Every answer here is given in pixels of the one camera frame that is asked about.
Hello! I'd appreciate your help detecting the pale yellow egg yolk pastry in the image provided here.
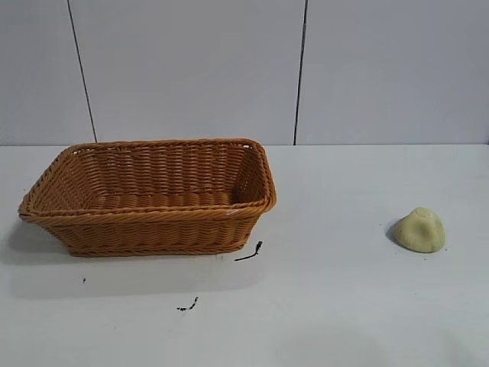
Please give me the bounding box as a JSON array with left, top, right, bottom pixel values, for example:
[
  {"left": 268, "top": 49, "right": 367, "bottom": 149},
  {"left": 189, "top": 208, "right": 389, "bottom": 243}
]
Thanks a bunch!
[{"left": 389, "top": 206, "right": 446, "bottom": 254}]

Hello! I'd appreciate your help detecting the brown woven wicker basket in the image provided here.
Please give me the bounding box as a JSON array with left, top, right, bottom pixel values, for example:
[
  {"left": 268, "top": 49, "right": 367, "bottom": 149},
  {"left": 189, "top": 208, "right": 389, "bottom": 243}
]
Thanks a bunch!
[{"left": 17, "top": 138, "right": 279, "bottom": 258}]

